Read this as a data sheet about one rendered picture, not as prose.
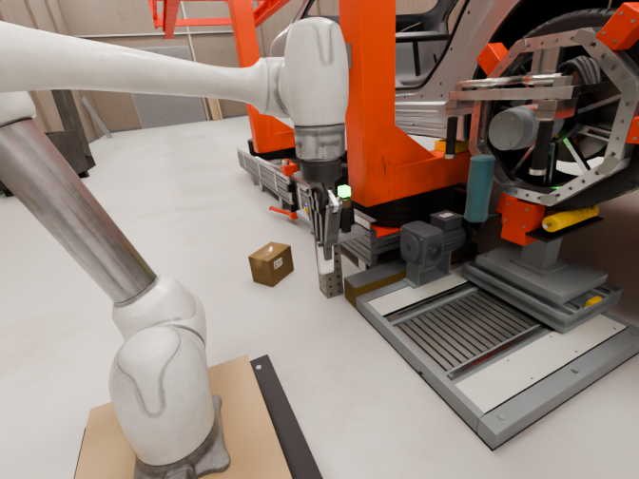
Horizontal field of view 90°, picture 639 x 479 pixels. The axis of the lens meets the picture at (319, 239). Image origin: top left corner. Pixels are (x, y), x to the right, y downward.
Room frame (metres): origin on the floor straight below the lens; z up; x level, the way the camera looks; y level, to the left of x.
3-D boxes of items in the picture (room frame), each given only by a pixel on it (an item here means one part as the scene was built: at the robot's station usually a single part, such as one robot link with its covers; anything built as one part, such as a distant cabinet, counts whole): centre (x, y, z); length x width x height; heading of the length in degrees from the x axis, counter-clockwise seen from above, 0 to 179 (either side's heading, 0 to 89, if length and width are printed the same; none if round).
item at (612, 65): (1.16, -0.81, 0.85); 0.54 x 0.07 x 0.54; 22
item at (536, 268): (1.22, -0.97, 0.32); 0.40 x 0.30 x 0.28; 22
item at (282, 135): (3.40, 0.14, 0.69); 0.52 x 0.17 x 0.35; 112
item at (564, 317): (1.22, -0.97, 0.13); 0.50 x 0.36 x 0.10; 22
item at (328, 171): (0.59, -0.02, 0.88); 0.08 x 0.07 x 0.09; 20
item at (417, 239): (1.41, -0.61, 0.26); 0.42 x 0.18 x 0.35; 112
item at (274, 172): (2.66, 0.16, 0.28); 2.47 x 0.09 x 0.22; 22
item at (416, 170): (1.61, -0.59, 0.69); 0.52 x 0.17 x 0.35; 112
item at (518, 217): (1.17, -0.85, 0.48); 0.16 x 0.12 x 0.17; 112
